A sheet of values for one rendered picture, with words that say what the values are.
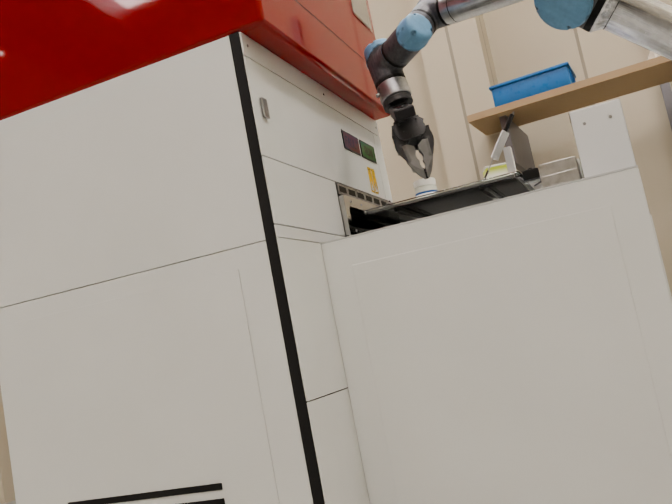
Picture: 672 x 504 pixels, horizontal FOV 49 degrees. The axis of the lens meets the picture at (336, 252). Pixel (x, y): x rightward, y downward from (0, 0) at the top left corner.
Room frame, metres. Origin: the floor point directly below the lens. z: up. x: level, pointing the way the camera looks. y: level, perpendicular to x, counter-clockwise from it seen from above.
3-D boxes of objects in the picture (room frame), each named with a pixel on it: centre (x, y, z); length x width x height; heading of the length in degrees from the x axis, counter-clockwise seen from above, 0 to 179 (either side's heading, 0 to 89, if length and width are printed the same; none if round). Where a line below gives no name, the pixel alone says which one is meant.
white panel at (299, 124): (1.72, -0.04, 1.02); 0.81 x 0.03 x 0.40; 159
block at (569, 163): (1.60, -0.51, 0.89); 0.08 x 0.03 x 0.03; 69
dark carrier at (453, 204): (1.82, -0.31, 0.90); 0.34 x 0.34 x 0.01; 69
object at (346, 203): (1.88, -0.11, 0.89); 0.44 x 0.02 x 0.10; 159
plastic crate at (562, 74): (3.24, -1.01, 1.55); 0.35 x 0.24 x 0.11; 66
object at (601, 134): (1.63, -0.63, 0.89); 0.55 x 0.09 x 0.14; 159
